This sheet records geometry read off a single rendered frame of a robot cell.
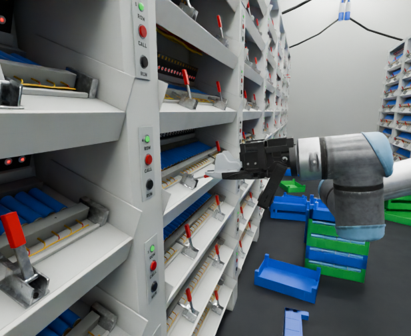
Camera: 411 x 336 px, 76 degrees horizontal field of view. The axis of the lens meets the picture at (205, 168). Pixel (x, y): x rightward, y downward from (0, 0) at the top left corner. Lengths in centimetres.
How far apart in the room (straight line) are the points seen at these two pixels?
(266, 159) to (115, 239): 35
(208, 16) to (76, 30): 74
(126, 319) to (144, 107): 36
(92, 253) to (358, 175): 48
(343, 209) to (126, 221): 42
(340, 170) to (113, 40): 45
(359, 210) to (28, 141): 55
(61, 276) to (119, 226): 12
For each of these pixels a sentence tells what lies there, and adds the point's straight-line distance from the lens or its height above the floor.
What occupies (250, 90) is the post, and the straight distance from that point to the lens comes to 176.
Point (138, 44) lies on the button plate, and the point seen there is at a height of 99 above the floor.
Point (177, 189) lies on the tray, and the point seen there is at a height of 71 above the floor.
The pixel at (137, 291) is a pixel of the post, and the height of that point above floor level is 60.
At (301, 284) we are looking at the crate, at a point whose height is 0.
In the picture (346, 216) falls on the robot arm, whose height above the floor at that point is 69.
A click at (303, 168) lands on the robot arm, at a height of 78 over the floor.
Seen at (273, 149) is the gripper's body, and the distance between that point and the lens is 59.
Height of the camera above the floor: 90
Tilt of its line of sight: 12 degrees down
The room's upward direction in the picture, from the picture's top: straight up
